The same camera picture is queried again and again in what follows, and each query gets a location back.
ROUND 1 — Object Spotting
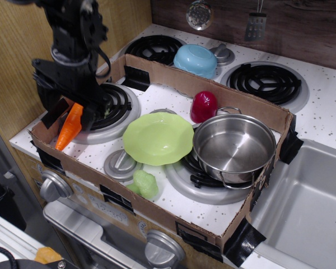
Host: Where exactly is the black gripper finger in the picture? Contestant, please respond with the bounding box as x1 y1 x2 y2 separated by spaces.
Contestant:
36 82 63 112
81 103 100 131

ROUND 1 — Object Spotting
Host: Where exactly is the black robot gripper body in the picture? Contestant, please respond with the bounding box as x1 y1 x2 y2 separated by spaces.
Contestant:
32 50 111 112

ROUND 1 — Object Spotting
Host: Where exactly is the orange toy carrot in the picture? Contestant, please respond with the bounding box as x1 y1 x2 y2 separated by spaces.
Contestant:
55 103 83 151

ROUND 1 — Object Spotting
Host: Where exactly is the light green plastic plate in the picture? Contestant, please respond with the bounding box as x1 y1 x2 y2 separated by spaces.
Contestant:
123 112 194 166

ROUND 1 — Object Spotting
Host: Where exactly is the front left stove burner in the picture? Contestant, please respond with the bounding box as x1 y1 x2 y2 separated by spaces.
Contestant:
72 82 141 145

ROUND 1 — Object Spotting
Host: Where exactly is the brown cardboard fence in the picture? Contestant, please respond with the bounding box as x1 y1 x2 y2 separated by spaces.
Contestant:
31 54 302 266

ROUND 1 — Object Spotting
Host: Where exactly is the grey centre stove knob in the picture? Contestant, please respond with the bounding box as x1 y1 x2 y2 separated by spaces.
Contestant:
104 150 142 182

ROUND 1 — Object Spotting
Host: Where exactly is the grey stove knob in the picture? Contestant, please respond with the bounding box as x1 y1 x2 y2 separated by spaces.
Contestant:
210 44 235 67
104 150 142 182

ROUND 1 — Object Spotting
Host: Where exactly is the left grey oven knob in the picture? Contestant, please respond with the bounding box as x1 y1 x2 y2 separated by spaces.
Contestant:
40 170 73 202

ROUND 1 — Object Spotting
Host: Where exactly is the grey oven knob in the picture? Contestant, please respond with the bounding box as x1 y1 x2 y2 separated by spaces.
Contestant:
40 170 73 202
144 229 185 268

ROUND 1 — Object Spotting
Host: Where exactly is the green toy broccoli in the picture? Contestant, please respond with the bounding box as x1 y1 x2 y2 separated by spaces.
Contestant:
126 170 159 199

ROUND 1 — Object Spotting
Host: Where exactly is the dark red toy pepper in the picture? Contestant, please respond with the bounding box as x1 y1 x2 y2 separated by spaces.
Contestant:
190 91 218 123

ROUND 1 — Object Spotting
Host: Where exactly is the front right stove burner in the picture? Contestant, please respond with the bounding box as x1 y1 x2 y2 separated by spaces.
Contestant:
164 152 252 205

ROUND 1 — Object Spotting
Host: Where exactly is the light blue plastic bowl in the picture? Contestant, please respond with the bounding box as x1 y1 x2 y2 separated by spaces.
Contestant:
173 44 217 79

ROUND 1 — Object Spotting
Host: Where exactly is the hanging metal strainer ladle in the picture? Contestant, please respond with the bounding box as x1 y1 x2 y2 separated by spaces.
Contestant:
186 1 213 31

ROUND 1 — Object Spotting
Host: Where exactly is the orange object bottom left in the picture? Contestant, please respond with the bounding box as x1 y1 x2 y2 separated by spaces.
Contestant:
34 247 62 264

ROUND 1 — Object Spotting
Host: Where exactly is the grey back stove knob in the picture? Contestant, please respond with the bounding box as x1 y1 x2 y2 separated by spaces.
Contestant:
210 44 235 67

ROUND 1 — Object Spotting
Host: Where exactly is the stainless steel pot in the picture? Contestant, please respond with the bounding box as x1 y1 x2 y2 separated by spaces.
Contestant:
193 106 277 189

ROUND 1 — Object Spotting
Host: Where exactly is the right grey oven knob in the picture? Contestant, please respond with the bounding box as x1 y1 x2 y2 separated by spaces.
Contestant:
144 229 185 268

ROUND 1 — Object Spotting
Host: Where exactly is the hanging metal spatula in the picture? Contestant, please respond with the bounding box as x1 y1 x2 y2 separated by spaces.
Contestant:
244 0 267 42

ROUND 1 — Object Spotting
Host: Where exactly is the back right stove burner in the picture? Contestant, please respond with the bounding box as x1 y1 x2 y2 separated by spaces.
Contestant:
220 61 310 113

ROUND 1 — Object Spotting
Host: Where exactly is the grey sink basin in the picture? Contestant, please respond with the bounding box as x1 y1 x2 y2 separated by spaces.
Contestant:
251 140 336 268

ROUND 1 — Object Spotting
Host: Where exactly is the grey oven door handle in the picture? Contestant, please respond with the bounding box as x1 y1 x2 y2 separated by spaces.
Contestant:
43 201 144 268

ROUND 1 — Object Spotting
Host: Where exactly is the black cable bottom left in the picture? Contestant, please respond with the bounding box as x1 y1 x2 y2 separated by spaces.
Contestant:
0 244 20 269

